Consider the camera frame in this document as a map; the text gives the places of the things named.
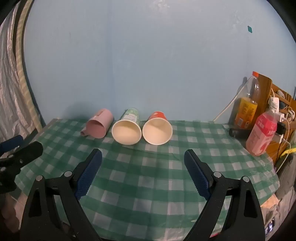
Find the orange drink bottle red cap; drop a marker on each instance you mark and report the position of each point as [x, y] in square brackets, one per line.
[246, 111]

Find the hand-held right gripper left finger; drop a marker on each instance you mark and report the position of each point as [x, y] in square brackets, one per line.
[89, 172]

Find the grey bedding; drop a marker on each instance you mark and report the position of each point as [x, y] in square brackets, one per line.
[286, 180]

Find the red paper cup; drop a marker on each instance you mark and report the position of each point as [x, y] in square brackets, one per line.
[157, 134]

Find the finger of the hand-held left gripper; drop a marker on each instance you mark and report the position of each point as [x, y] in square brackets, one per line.
[10, 141]
[30, 150]

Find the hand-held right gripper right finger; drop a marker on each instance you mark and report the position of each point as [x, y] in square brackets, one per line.
[197, 172]

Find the small black device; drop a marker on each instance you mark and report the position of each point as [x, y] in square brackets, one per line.
[270, 226]

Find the pink drink bottle white cap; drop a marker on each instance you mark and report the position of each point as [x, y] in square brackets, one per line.
[260, 134]

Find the green checked tablecloth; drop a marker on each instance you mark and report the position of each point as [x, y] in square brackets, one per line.
[143, 176]

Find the wooden shelf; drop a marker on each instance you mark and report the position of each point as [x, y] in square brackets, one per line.
[264, 92]

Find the white plug adapter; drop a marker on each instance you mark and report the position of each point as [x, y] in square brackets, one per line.
[274, 102]

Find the black cylindrical object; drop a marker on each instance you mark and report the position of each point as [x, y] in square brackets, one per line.
[239, 133]

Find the black power adapter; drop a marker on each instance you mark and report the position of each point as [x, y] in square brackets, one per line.
[281, 128]

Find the silver striped curtain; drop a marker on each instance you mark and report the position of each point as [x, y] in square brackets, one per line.
[11, 92]

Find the white power strip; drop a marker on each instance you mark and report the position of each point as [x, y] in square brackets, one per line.
[282, 115]

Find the green paper cup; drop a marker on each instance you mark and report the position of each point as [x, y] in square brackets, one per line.
[127, 133]

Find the green wall sticker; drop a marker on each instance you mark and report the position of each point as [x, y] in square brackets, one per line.
[249, 29]

